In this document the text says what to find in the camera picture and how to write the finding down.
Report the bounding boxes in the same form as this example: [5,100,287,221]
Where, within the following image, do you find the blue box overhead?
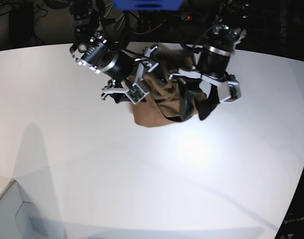
[113,0,183,10]

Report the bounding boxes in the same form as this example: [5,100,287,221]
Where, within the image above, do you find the white cabinet at corner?
[0,174,65,239]

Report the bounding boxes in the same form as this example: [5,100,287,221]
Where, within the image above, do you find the black power strip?
[180,12,199,22]

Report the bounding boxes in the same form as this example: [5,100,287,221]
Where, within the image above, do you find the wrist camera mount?
[101,44,159,105]
[169,68,242,104]

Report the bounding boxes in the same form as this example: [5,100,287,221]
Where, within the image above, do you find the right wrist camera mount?
[101,44,159,105]

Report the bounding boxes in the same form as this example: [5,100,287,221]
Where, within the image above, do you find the white cable loops on floor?
[97,3,170,35]

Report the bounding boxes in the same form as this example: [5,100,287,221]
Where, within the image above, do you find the brown t-shirt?
[131,52,192,127]

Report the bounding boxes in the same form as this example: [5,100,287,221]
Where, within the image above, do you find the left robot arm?
[169,0,247,122]

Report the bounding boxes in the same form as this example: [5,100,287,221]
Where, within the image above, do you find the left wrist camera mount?
[169,68,242,104]

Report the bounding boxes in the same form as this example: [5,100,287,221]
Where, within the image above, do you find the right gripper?
[102,51,168,104]

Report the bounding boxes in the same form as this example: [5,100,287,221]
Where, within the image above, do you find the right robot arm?
[69,0,167,105]

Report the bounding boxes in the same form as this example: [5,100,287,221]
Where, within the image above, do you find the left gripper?
[177,47,232,121]

